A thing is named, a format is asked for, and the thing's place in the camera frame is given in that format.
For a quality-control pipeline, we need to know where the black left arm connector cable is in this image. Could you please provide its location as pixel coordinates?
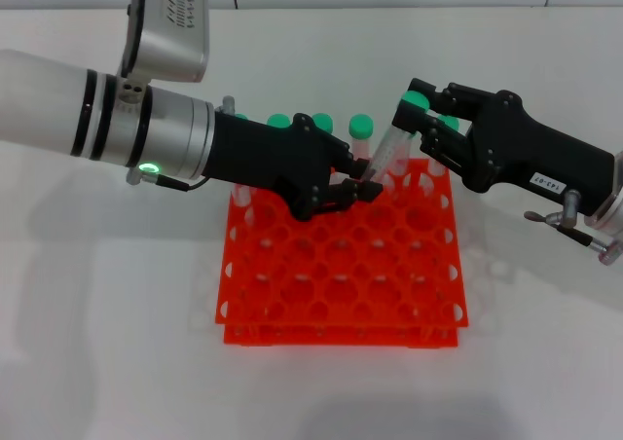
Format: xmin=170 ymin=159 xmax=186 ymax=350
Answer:
xmin=126 ymin=165 xmax=214 ymax=194

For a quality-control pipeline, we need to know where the black right arm connector cable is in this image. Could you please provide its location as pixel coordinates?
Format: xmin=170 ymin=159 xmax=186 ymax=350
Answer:
xmin=523 ymin=191 xmax=623 ymax=266

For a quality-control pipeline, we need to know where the black arm connector cable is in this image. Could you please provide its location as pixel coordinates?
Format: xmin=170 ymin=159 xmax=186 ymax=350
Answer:
xmin=126 ymin=165 xmax=214 ymax=194
xmin=523 ymin=191 xmax=623 ymax=266

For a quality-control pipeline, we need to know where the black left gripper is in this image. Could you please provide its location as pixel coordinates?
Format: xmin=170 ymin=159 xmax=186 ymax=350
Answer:
xmin=202 ymin=112 xmax=385 ymax=223

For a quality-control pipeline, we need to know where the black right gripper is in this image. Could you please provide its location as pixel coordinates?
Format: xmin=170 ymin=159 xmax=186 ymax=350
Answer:
xmin=391 ymin=77 xmax=617 ymax=218

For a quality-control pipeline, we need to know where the orange plastic test tube rack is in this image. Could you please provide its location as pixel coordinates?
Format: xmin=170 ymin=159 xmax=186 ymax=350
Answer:
xmin=213 ymin=156 xmax=470 ymax=348

